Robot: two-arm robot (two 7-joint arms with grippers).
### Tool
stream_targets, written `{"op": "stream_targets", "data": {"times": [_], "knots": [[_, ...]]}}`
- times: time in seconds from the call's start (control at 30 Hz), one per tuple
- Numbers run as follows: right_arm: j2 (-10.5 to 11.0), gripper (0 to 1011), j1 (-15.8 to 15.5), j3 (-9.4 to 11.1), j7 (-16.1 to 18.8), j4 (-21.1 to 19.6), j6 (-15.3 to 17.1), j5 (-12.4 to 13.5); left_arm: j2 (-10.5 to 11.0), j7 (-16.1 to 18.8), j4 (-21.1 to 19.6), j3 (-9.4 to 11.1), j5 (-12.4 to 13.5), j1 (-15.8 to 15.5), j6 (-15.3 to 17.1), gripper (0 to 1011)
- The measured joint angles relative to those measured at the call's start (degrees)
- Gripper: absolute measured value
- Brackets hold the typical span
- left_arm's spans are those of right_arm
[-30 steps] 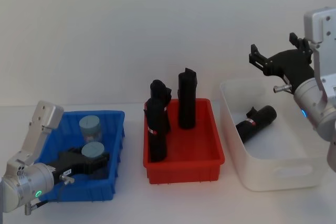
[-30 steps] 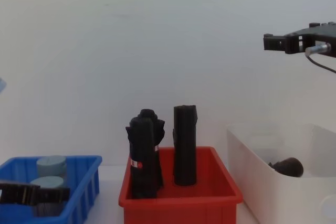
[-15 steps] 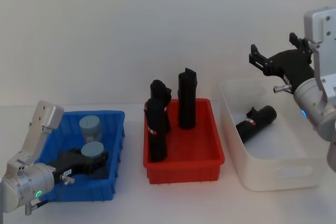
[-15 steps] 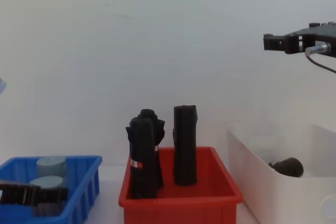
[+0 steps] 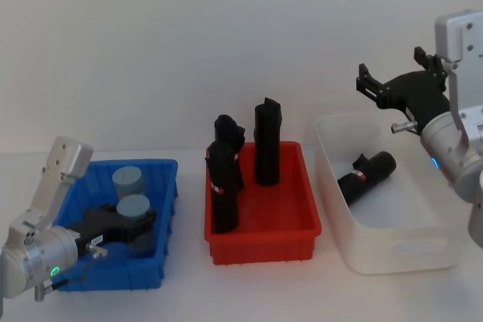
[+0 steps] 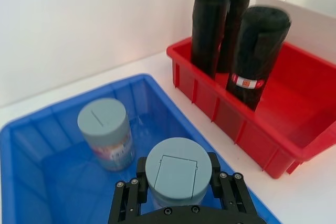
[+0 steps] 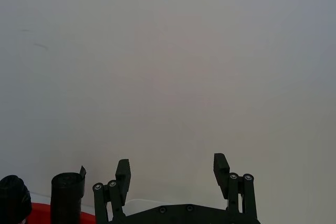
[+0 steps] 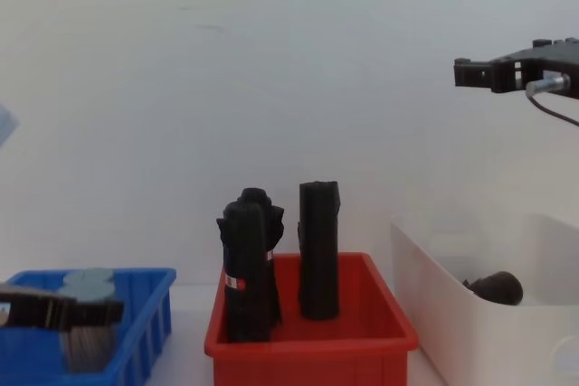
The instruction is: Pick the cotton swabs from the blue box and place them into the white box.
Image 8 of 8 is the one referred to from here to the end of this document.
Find dark cable with silver plug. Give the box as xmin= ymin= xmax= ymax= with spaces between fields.
xmin=525 ymin=71 xmax=579 ymax=127

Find grey-blue round discs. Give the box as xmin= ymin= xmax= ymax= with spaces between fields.
xmin=59 ymin=268 xmax=115 ymax=305

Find tall black bag roll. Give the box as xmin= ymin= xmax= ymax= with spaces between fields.
xmin=297 ymin=180 xmax=341 ymax=321

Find grey bristled pad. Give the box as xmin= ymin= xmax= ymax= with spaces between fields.
xmin=60 ymin=325 xmax=115 ymax=372

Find dark brown lump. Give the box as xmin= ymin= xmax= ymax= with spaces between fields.
xmin=461 ymin=270 xmax=525 ymax=306

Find red plastic bin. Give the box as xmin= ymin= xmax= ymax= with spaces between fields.
xmin=204 ymin=252 xmax=420 ymax=386

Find black bag roll, red-white label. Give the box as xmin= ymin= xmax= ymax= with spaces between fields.
xmin=215 ymin=199 xmax=272 ymax=344
xmin=239 ymin=187 xmax=286 ymax=328

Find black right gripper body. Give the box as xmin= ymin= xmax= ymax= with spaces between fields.
xmin=510 ymin=36 xmax=579 ymax=100

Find white plastic bin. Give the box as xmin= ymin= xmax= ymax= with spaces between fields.
xmin=390 ymin=211 xmax=579 ymax=386

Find blue plastic bin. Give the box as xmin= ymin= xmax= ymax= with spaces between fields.
xmin=0 ymin=267 xmax=177 ymax=386

